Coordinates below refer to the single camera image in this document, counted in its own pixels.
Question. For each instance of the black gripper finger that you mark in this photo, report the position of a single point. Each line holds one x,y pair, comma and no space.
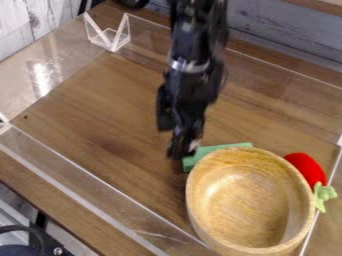
184,143

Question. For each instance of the black equipment base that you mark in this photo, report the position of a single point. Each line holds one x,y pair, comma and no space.
29,241

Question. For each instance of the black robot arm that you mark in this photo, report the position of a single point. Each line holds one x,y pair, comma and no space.
199,31

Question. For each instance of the clear acrylic corner bracket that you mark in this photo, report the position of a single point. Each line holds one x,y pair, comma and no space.
108,38

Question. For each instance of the green foam block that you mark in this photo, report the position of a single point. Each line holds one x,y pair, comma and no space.
189,161

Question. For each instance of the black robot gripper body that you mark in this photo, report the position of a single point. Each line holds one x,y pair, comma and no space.
189,89

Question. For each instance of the red plush strawberry toy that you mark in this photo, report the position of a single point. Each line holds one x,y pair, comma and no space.
315,178

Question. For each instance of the clear acrylic front barrier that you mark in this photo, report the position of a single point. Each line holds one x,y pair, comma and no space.
104,218

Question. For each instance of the brown wooden bowl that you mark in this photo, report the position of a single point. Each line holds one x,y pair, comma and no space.
248,202

